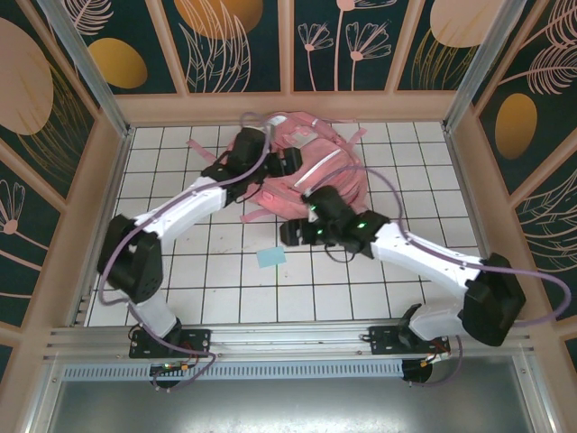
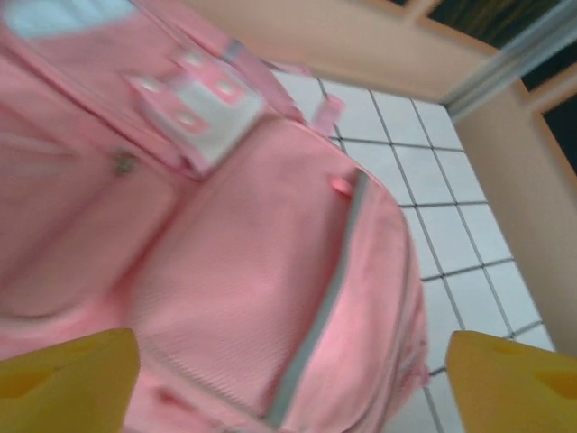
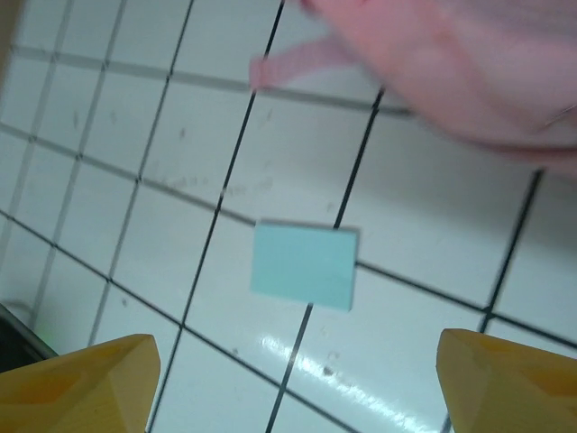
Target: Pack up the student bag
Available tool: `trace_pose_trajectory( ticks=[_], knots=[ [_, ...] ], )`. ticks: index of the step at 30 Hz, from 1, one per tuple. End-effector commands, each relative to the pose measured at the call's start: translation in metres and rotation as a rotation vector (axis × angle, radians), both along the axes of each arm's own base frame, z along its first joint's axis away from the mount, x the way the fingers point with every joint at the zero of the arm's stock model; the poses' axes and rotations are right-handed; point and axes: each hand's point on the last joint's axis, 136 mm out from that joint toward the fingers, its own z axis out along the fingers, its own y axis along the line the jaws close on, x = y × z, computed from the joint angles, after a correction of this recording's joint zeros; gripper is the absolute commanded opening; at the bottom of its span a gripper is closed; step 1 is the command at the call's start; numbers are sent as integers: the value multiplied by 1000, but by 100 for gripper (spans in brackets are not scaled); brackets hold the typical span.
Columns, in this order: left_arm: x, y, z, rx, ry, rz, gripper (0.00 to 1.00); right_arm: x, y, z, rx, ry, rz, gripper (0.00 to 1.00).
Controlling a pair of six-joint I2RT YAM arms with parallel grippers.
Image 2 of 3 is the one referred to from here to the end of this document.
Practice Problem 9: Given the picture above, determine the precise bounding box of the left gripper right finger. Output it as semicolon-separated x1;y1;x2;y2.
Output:
444;330;577;433

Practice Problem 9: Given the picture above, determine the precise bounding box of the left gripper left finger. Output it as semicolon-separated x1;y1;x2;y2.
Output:
0;327;139;433

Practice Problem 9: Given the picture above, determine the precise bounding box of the pink student backpack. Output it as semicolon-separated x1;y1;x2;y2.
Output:
0;0;432;433

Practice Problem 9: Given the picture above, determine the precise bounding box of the aluminium corner post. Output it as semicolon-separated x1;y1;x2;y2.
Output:
441;0;577;121

